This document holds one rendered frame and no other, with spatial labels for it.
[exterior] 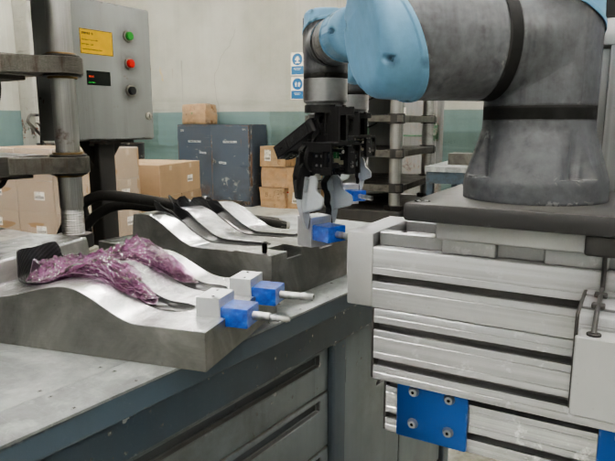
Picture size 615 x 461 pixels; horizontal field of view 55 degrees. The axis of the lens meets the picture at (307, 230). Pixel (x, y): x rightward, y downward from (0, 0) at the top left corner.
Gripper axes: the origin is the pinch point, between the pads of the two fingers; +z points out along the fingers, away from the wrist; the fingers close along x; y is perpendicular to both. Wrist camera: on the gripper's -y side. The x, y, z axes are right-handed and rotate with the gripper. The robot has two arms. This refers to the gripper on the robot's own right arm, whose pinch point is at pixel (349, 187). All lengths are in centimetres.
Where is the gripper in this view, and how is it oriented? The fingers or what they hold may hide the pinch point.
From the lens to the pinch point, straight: 159.6
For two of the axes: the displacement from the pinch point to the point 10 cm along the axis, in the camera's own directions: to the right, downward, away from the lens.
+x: 8.7, -0.9, 4.9
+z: 0.0, 9.8, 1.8
